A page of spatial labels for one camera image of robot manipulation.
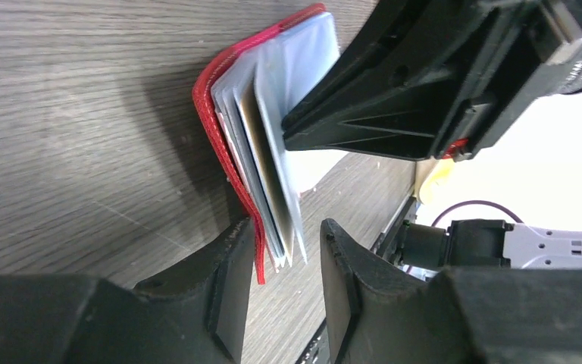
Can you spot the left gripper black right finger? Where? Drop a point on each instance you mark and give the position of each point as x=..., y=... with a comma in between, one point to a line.
x=377, y=313

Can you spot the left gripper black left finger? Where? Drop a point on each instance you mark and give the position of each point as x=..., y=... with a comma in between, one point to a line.
x=192, y=312

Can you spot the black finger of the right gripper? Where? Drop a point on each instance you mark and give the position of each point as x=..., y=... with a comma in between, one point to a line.
x=421, y=76

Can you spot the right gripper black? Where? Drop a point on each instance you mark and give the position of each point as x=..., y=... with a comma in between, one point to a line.
x=559, y=43

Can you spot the red card holder wallet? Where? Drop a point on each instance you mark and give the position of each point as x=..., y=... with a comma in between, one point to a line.
x=284, y=62

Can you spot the gold credit card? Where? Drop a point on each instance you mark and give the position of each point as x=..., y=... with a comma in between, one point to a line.
x=277, y=207

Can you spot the cream cloth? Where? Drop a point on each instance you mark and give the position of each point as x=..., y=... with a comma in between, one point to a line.
x=430, y=177

